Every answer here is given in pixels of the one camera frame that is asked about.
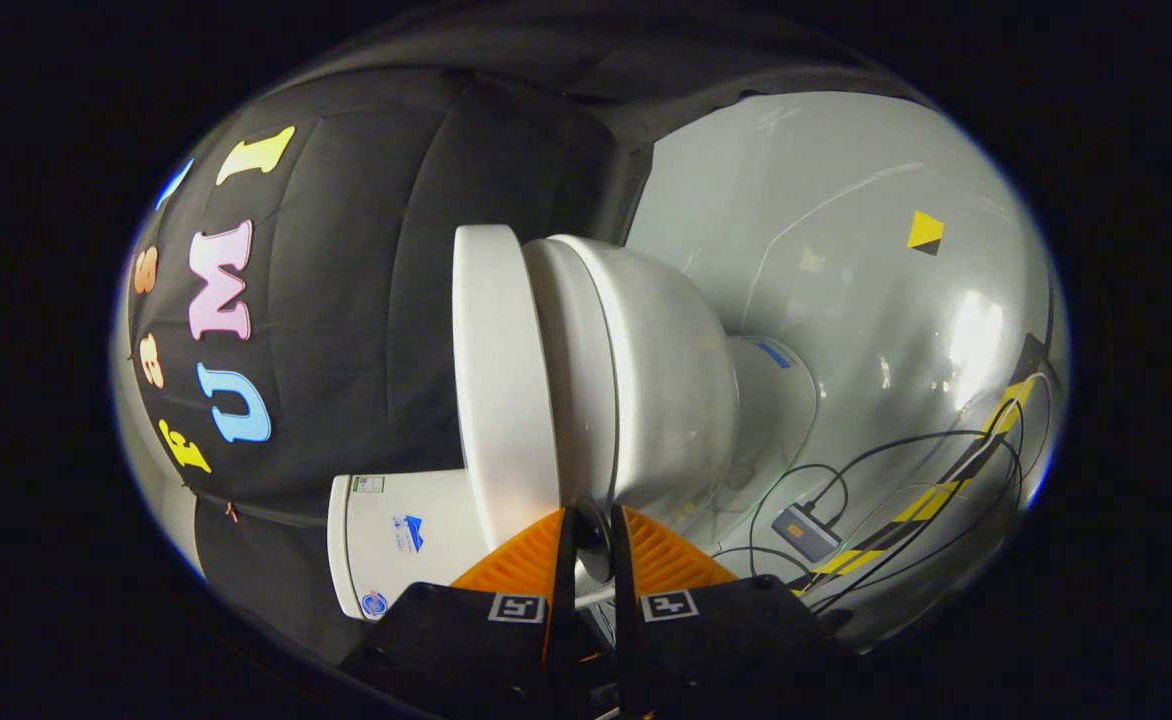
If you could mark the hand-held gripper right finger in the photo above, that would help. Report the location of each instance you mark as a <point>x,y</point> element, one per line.
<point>624,580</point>

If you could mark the white toilet tank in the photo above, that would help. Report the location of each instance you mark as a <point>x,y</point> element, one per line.
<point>396,560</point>

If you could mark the black backdrop cloth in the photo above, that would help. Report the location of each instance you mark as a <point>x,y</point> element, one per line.
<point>366,300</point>

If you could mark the yellow black floor sticker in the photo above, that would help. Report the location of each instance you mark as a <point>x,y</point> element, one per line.
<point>924,228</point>

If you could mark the yellow black hazard tape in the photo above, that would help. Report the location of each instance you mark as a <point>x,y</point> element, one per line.
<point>931,500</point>

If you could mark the white toilet bowl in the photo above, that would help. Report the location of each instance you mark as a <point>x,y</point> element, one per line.
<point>666,380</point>

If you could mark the grey adapter box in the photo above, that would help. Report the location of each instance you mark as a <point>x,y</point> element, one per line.
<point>804,532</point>

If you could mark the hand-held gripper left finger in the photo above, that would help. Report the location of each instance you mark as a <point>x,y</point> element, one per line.
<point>566,575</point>

